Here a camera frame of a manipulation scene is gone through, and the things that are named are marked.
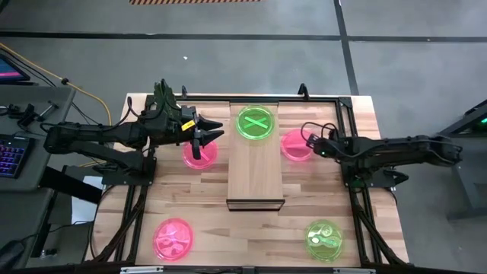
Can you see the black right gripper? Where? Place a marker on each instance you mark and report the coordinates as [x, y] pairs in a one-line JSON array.
[[333, 150]]

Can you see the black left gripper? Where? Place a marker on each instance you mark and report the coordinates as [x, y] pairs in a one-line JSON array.
[[177, 131]]

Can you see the pink translucent plate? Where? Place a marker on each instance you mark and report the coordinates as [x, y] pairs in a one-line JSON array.
[[293, 146], [209, 160], [173, 239]]

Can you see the green translucent plate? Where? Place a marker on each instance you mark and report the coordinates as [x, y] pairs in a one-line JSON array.
[[266, 114], [247, 131], [323, 247]]

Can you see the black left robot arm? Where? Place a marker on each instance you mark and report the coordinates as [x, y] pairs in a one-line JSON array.
[[95, 135]]

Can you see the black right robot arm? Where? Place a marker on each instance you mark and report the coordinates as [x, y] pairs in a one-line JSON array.
[[399, 146]]

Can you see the wooden shelf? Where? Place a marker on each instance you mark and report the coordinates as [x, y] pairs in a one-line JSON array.
[[255, 175]]

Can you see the yellow tag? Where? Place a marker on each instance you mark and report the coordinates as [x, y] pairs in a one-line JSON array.
[[186, 126]]

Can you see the green cactus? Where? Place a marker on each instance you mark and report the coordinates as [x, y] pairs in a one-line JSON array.
[[163, 95]]

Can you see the black desk bar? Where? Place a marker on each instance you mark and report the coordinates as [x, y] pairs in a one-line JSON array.
[[72, 186]]

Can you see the white paper sheet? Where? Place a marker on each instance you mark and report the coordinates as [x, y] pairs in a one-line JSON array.
[[81, 209]]

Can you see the gray desk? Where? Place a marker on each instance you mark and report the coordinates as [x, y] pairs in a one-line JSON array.
[[49, 152]]

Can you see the black clamp tool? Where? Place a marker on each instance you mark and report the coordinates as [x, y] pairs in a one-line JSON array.
[[26, 114]]

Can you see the backlit keyboard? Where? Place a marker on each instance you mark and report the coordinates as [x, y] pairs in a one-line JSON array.
[[13, 156]]

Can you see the computer monitor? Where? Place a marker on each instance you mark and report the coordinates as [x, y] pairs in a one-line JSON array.
[[11, 70]]

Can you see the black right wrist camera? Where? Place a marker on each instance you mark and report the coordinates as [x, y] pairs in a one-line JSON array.
[[315, 141]]

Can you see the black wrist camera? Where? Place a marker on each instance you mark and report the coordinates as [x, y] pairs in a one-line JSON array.
[[189, 113], [315, 141]]

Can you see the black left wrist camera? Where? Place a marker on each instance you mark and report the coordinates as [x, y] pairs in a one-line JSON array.
[[189, 113]]

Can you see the black frame clamp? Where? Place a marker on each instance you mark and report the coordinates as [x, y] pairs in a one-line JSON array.
[[184, 92], [303, 92]]

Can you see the silver frame bracket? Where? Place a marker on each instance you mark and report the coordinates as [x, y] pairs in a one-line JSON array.
[[354, 271], [141, 270]]

